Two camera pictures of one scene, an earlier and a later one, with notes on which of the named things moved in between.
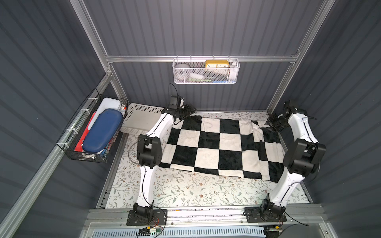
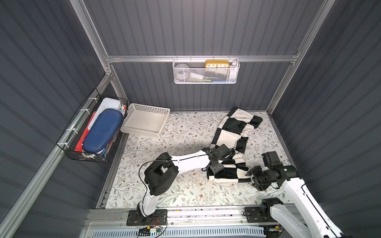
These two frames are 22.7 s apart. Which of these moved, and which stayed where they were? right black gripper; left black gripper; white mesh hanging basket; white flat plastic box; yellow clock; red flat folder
Moved: left black gripper; right black gripper
Stayed: white mesh hanging basket; yellow clock; red flat folder; white flat plastic box
